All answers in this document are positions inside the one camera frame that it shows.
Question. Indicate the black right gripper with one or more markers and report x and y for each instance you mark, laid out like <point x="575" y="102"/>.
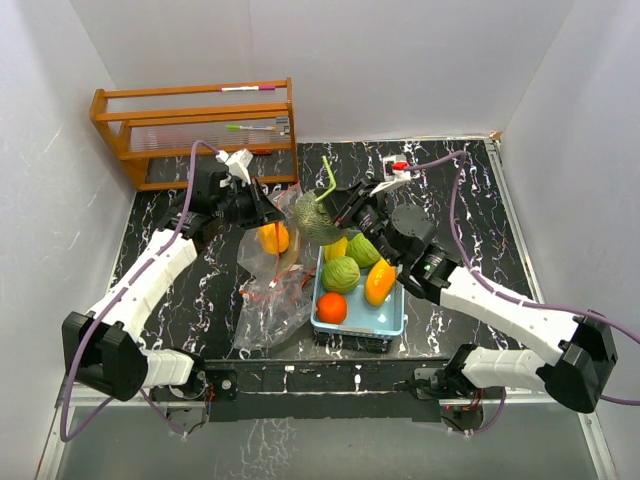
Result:
<point x="348" y="212"/>

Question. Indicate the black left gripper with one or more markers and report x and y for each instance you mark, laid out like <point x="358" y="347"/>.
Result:
<point x="263" y="210"/>

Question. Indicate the netted green melon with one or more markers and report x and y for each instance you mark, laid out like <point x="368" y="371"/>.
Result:
<point x="311" y="217"/>

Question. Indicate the clear orange-zip bag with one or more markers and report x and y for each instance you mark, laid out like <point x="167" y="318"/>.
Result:
<point x="272" y="312"/>
<point x="263" y="266"/>

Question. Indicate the orange fruit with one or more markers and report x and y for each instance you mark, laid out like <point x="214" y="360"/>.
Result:
<point x="331" y="308"/>

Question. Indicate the orange yellow bell pepper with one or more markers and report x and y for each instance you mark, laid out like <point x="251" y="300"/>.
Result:
<point x="274" y="238"/>

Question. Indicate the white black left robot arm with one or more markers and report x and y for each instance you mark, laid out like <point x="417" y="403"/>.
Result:
<point x="101" y="347"/>

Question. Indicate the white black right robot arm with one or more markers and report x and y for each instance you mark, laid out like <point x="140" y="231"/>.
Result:
<point x="568" y="355"/>

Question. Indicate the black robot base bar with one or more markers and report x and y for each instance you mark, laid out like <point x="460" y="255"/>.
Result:
<point x="318" y="389"/>

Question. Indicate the crumpled clear orange-zip bag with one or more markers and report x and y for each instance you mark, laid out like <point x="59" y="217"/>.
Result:
<point x="272" y="312"/>

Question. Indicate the yellow starfruit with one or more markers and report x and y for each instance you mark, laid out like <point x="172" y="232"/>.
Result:
<point x="335" y="250"/>

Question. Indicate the green cabbage upper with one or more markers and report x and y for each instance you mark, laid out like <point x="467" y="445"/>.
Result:
<point x="362" y="251"/>

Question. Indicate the green cabbage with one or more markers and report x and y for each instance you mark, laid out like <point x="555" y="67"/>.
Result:
<point x="340" y="275"/>
<point x="362" y="251"/>

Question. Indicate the green cabbage lower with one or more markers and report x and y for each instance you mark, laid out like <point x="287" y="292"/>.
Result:
<point x="340" y="275"/>

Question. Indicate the orange yellow mango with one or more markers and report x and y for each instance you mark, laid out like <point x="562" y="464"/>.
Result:
<point x="379" y="283"/>

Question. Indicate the green capped marker pen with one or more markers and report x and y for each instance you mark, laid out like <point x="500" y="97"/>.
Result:
<point x="236" y="127"/>

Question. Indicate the grey binder clip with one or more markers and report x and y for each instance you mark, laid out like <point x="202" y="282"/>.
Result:
<point x="283" y="126"/>

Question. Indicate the light blue plastic basket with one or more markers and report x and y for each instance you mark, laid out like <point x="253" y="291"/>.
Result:
<point x="385" y="322"/>

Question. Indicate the pink white marker pen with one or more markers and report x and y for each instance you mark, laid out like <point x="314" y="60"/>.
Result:
<point x="248" y="88"/>

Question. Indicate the wooden shelf rack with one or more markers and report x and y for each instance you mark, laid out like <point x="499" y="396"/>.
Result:
<point x="142" y="125"/>

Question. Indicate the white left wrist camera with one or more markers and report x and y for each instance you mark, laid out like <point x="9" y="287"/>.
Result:
<point x="237" y="164"/>

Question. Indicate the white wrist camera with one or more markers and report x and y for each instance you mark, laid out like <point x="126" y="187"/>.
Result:
<point x="237" y="164"/>
<point x="396" y="172"/>

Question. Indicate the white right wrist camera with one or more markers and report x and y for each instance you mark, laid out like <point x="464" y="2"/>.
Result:
<point x="396" y="172"/>

